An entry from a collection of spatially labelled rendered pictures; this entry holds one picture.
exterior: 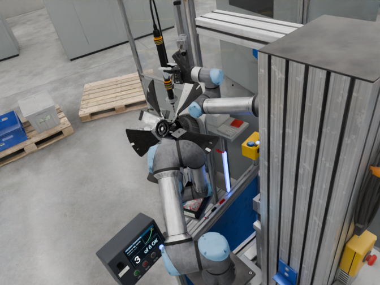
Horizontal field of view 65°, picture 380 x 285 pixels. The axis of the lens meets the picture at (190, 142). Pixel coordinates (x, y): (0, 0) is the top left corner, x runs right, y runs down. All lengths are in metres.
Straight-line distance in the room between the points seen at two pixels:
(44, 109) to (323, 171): 4.04
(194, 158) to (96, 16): 6.05
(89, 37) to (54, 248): 4.97
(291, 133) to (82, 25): 6.57
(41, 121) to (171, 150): 3.43
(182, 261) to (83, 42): 6.33
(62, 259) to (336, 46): 2.83
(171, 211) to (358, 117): 0.84
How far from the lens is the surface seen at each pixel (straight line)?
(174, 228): 1.24
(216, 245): 1.22
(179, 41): 2.21
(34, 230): 3.50
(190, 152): 1.26
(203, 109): 1.42
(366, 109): 0.61
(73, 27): 7.09
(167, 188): 1.25
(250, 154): 1.92
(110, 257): 1.33
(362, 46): 0.71
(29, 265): 3.26
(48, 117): 4.55
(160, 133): 1.90
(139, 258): 1.39
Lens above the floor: 2.30
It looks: 38 degrees down
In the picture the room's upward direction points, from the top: 12 degrees counter-clockwise
